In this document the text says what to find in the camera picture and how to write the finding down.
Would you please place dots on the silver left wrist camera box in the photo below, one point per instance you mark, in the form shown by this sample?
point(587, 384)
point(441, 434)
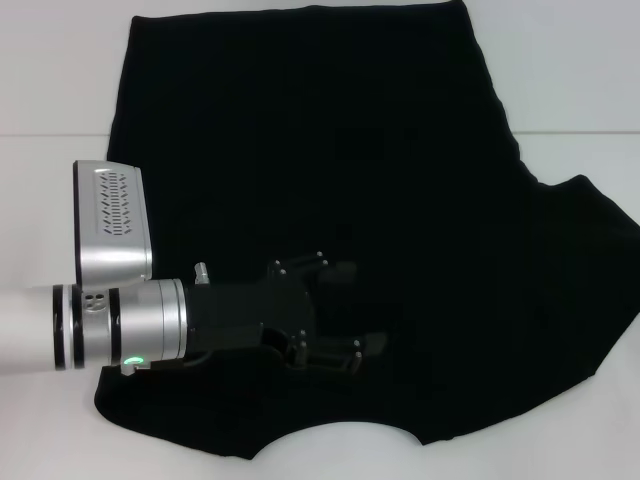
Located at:
point(112, 220)

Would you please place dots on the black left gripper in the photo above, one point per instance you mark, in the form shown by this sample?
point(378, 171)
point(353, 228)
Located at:
point(250, 310)

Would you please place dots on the silver connector stub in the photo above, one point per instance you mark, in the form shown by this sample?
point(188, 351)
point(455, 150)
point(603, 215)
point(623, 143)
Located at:
point(201, 272)

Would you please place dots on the black shirt with white print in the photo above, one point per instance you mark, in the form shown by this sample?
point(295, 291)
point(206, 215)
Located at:
point(320, 125)

